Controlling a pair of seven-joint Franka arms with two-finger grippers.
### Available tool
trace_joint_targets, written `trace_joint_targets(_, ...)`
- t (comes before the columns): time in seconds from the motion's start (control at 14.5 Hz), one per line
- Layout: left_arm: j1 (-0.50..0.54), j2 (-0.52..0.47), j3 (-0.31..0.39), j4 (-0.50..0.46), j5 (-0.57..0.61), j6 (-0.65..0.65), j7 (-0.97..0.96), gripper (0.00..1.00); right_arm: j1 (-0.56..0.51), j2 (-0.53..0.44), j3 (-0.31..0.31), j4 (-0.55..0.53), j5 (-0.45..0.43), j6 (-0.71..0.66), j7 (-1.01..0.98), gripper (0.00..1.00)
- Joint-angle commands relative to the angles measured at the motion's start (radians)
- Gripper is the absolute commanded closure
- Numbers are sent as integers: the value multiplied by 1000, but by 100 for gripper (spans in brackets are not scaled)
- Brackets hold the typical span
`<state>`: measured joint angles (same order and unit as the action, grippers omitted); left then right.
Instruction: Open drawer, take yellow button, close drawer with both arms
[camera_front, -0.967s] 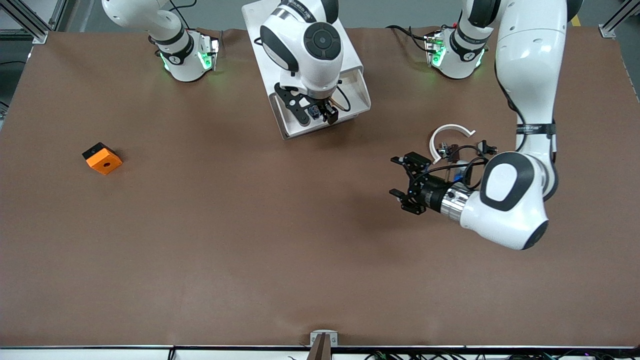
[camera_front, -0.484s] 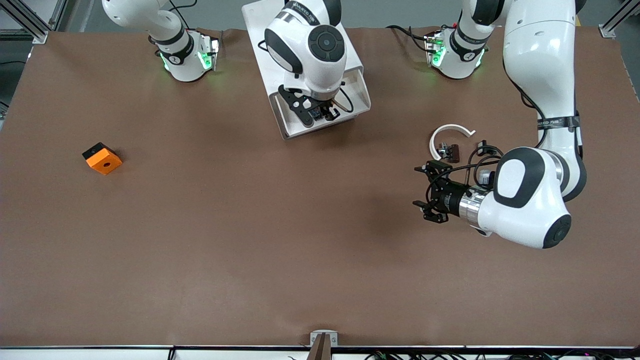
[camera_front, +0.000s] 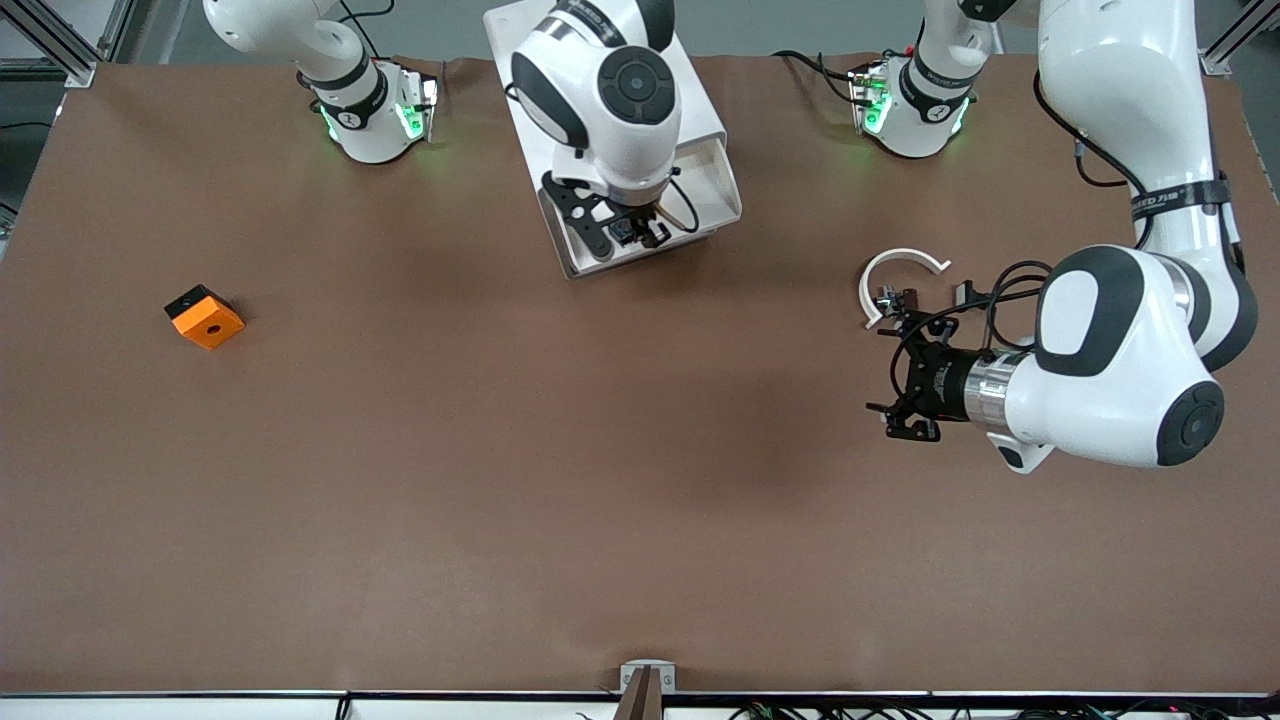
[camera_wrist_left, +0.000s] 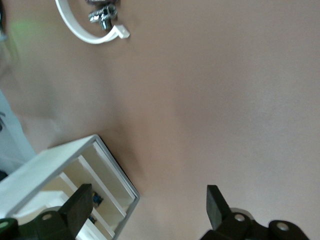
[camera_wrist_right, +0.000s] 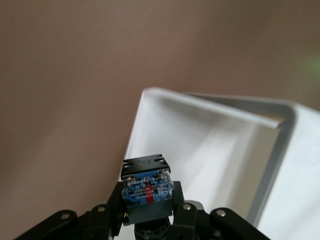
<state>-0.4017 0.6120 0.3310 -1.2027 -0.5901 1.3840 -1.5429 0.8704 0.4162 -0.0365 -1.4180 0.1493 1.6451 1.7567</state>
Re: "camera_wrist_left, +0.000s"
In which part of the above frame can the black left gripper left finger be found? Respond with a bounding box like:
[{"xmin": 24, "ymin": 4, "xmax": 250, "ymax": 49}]
[{"xmin": 0, "ymin": 183, "xmax": 93, "ymax": 240}]

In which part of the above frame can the brown block with metal fitting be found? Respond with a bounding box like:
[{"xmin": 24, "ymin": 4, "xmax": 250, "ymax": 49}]
[{"xmin": 86, "ymin": 0, "xmax": 121, "ymax": 31}]

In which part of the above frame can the white curved plastic clip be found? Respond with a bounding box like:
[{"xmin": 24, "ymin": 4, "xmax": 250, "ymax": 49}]
[{"xmin": 54, "ymin": 0, "xmax": 131, "ymax": 45}]

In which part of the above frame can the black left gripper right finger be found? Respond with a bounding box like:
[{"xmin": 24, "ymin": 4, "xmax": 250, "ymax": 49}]
[{"xmin": 199, "ymin": 184, "xmax": 311, "ymax": 240}]

